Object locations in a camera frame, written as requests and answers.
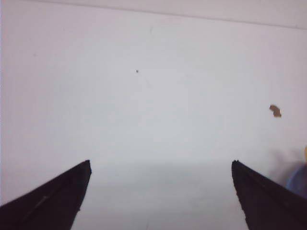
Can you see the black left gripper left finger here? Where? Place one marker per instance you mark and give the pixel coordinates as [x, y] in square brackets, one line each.
[52, 206]

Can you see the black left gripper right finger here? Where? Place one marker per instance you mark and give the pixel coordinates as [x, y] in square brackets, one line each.
[266, 204]

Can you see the blue round plate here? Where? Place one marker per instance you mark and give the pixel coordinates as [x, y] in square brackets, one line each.
[297, 182]

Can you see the small brown scrap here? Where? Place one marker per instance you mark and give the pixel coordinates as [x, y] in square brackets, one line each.
[275, 110]

